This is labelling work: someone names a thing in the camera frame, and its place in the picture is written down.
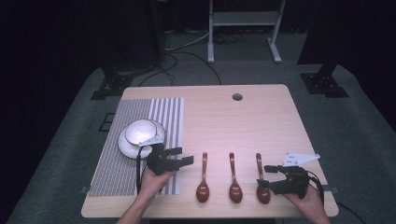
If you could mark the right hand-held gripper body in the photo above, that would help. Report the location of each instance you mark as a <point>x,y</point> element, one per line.
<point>294,182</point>

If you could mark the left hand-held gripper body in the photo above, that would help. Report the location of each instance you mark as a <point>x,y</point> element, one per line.
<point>160,163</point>

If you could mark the reddish brown spoon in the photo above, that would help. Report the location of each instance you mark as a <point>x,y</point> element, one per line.
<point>202,193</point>
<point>263,196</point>
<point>235,193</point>

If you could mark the person's left hand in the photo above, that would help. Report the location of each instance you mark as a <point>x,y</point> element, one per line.
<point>152,185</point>

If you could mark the person's right hand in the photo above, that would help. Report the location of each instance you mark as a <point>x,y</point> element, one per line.
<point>311,203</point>

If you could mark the white plate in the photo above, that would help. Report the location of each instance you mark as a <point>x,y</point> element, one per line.
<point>128,151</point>

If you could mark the white bowl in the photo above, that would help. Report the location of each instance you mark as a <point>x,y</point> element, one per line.
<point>140,132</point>

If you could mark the striped grey placemat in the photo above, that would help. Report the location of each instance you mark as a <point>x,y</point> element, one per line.
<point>121,174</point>

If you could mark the black metal stand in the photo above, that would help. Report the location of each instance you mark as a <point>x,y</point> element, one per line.
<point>323,82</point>
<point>124,77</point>

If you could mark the white metal stand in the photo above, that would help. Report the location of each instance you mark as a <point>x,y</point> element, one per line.
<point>244,18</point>

